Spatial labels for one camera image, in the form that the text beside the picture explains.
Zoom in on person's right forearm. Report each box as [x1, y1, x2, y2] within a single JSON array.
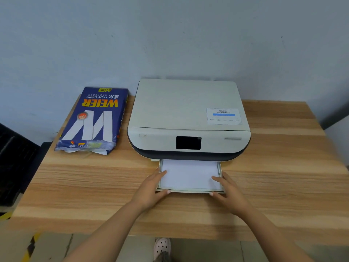
[[238, 207, 314, 262]]

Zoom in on blue copy paper ream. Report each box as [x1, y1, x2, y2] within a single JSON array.
[[54, 86, 129, 156]]

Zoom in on person's left hand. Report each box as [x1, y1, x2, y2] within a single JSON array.
[[130, 167, 172, 213]]

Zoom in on person's left forearm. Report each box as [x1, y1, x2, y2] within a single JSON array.
[[63, 202, 145, 262]]

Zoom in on black flatbed scanner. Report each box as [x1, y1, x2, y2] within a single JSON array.
[[20, 142, 52, 194]]

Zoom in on patterned grey trousers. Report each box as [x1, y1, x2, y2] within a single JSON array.
[[155, 251, 172, 262]]

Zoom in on black plastic crate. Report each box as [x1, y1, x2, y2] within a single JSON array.
[[0, 122, 41, 207]]

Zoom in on white perforated clog shoe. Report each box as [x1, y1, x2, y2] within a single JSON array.
[[153, 238, 172, 261]]

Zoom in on white printer tray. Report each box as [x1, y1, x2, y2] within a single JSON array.
[[155, 159, 226, 194]]

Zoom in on person's right hand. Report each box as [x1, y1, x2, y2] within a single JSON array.
[[209, 171, 253, 217]]

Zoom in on white printer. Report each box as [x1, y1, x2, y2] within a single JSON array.
[[127, 78, 252, 162]]

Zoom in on white paper sheets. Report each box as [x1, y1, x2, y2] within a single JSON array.
[[160, 159, 223, 190]]

